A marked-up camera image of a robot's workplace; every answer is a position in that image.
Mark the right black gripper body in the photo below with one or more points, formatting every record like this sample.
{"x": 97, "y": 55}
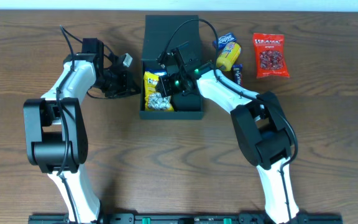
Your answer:
{"x": 165, "y": 86}

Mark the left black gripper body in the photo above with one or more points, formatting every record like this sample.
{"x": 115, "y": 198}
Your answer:
{"x": 124, "y": 86}

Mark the yellow Hacks candy bag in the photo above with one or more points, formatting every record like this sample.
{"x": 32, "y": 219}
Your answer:
{"x": 154, "y": 101}

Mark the black cardboard box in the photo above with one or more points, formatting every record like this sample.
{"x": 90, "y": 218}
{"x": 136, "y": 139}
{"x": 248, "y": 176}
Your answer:
{"x": 175, "y": 29}

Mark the red dried fruit bag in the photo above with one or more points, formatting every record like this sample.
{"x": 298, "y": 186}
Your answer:
{"x": 269, "y": 55}

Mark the blue Oreo cookie pack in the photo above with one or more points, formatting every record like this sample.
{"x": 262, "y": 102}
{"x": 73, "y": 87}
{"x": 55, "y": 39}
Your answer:
{"x": 158, "y": 72}

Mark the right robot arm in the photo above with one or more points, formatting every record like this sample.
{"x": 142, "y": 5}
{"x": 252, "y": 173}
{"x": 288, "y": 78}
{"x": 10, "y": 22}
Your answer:
{"x": 264, "y": 135}

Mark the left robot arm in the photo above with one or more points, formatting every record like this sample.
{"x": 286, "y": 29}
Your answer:
{"x": 56, "y": 138}

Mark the blue Eclipse mint pack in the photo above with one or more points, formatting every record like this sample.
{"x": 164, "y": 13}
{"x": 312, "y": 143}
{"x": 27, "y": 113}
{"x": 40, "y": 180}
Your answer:
{"x": 224, "y": 40}

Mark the yellow Mentos candy roll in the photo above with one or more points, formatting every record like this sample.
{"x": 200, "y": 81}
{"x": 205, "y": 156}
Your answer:
{"x": 228, "y": 56}

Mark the purple Dairy Milk bar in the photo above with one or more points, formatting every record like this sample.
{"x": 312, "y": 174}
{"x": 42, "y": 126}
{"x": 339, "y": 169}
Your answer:
{"x": 237, "y": 73}

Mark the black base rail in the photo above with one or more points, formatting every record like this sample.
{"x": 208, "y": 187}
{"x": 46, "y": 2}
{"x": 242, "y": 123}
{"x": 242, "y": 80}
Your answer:
{"x": 243, "y": 218}

